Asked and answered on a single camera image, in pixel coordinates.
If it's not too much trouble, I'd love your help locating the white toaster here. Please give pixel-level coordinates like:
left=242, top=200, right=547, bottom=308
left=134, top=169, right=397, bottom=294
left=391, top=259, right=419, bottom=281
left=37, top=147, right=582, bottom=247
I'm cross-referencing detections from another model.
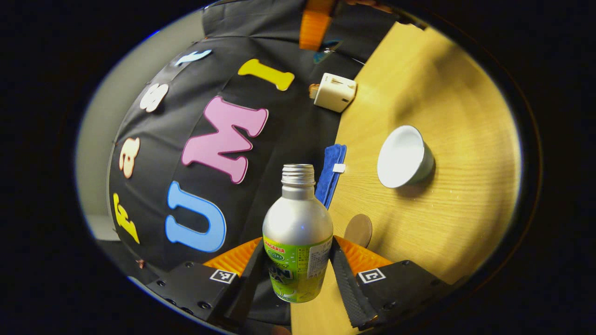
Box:
left=313, top=73, right=358, bottom=113

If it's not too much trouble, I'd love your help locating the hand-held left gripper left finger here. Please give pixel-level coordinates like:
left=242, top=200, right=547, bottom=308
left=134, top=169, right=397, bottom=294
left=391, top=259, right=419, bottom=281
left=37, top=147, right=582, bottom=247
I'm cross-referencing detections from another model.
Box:
left=145, top=236, right=268, bottom=332

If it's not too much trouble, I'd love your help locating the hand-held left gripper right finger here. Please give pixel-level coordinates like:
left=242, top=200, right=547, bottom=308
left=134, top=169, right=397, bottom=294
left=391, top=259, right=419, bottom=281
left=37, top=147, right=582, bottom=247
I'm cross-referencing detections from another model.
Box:
left=329, top=235, right=451, bottom=330

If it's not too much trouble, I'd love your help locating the round brown coaster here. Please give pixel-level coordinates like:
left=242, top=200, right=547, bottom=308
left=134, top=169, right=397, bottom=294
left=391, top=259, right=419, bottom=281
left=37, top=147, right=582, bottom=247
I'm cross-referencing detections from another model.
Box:
left=344, top=214, right=373, bottom=248

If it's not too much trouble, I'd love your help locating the silver green label water bottle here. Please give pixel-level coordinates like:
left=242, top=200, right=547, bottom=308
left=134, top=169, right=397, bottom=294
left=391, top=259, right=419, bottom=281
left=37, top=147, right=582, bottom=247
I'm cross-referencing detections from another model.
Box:
left=262, top=163, right=334, bottom=304

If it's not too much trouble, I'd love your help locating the white teacup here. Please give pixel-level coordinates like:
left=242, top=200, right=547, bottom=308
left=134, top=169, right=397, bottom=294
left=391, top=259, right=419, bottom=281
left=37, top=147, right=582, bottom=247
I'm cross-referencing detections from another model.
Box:
left=376, top=125, right=435, bottom=189

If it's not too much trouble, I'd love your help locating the blue folded towel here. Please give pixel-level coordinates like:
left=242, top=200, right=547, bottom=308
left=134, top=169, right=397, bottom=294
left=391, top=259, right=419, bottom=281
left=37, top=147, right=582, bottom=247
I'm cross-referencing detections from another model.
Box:
left=315, top=144, right=347, bottom=210

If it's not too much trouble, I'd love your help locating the dark teal teacup lid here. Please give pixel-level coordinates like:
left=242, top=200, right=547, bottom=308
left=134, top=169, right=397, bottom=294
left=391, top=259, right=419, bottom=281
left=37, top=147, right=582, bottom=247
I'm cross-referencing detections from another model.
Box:
left=313, top=40, right=343, bottom=65

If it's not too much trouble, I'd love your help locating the black backdrop cloth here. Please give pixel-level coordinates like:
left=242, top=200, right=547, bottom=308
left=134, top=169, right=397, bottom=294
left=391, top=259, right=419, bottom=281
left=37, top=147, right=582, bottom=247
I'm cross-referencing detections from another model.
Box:
left=107, top=0, right=406, bottom=326

